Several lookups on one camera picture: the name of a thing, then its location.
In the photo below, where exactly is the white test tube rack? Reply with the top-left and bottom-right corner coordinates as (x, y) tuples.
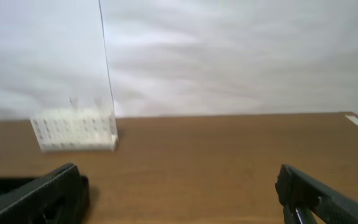
(29, 106), (119, 154)

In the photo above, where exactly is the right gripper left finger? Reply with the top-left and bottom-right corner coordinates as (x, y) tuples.
(0, 162), (84, 224)

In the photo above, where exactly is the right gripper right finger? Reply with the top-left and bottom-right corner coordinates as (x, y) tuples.
(275, 164), (358, 224)

